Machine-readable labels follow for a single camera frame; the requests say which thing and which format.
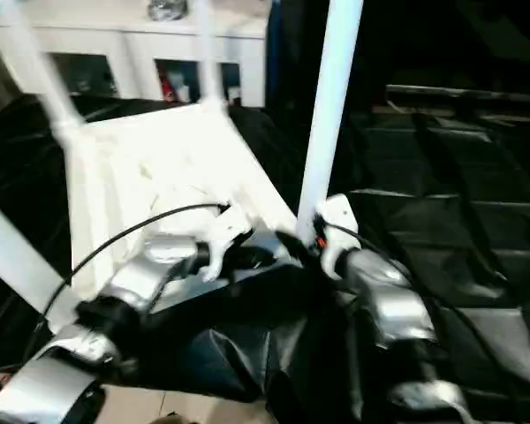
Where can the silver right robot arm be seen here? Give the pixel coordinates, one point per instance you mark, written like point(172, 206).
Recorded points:
point(397, 300)

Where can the white plastic table leg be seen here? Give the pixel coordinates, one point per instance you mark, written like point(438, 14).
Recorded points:
point(331, 88)
point(17, 260)
point(209, 57)
point(48, 75)

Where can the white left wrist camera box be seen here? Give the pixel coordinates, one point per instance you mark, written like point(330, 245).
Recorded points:
point(227, 229)

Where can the white plastic table top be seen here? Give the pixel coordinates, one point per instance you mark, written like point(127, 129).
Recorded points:
point(159, 154)

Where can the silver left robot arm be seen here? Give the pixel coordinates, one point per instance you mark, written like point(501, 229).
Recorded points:
point(141, 274)

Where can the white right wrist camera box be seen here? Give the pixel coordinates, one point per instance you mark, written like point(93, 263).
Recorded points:
point(340, 212)

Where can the grey metal bar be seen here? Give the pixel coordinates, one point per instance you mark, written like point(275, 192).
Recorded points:
point(468, 91)

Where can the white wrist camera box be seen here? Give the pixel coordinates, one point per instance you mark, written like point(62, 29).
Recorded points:
point(340, 212)
point(227, 229)

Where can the white glass-door cabinet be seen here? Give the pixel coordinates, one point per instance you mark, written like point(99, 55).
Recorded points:
point(115, 44)

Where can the black mat cloth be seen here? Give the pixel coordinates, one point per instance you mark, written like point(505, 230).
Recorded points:
point(446, 176)

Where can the grey bundle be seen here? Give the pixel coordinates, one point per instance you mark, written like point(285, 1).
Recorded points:
point(168, 9)

